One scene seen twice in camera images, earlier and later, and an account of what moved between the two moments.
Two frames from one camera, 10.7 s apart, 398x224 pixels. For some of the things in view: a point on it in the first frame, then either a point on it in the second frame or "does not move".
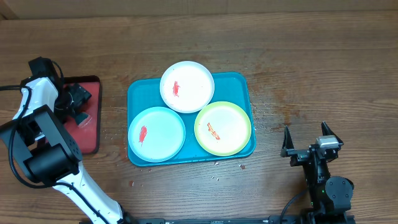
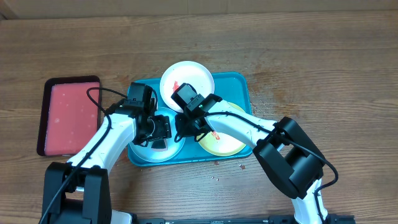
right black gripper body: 301,156 → 192,130
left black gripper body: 73,96 → 156,129
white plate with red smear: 186,86 does not move
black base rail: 306,219 does not move
